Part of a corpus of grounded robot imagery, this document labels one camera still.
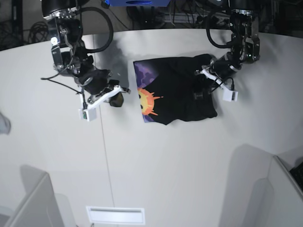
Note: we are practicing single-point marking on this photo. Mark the left grey bin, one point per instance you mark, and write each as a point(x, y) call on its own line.
point(38, 208)

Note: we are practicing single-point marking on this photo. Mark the black keyboard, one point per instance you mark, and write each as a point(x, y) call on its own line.
point(297, 174)

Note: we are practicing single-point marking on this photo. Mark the right grey bin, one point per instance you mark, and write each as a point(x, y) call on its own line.
point(276, 200)

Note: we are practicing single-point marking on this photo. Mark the dark navy T-shirt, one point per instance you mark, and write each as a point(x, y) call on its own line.
point(169, 89)

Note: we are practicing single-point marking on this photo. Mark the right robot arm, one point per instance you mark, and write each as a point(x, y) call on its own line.
point(71, 58)

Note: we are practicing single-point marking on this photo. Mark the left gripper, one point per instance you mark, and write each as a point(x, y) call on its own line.
point(221, 68)

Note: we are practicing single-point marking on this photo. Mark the grey bin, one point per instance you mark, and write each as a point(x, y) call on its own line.
point(38, 208)
point(276, 200)

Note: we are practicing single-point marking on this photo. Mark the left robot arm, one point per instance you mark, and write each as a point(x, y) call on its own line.
point(244, 46)

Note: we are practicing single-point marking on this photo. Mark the blue box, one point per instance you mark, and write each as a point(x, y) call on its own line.
point(134, 3)

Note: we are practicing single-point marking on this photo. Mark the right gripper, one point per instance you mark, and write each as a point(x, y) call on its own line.
point(96, 82)

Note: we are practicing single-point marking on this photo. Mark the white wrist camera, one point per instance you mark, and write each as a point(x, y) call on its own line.
point(230, 95)
point(88, 114)

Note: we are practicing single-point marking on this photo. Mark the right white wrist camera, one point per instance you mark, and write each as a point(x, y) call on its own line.
point(88, 114)

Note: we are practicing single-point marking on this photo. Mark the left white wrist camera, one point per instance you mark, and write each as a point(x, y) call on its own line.
point(230, 95)

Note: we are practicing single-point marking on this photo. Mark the grey cloth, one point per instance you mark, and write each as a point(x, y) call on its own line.
point(5, 124)

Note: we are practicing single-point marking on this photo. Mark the white slotted tray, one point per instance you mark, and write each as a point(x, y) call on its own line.
point(116, 216)

